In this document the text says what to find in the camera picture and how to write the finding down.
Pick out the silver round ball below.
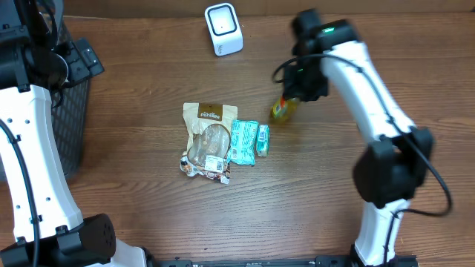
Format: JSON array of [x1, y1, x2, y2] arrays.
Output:
[[270, 96, 301, 124]]

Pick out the teal tissue pack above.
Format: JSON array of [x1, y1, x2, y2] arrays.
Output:
[[256, 125, 270, 157]]

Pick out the teal white snack packet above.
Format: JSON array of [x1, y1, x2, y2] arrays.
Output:
[[227, 119, 259, 165]]

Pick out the brown snack packet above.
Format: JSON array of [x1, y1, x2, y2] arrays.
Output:
[[180, 102, 238, 185]]

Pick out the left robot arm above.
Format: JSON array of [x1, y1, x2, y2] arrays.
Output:
[[1, 0, 157, 267]]

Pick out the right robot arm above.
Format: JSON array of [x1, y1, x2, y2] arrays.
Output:
[[272, 9, 433, 266]]

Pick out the white barcode scanner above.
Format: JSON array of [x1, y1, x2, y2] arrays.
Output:
[[204, 2, 243, 56]]

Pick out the grey plastic mesh basket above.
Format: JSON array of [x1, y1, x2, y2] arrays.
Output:
[[0, 22, 92, 182]]

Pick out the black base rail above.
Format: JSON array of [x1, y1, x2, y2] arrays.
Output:
[[155, 255, 419, 267]]

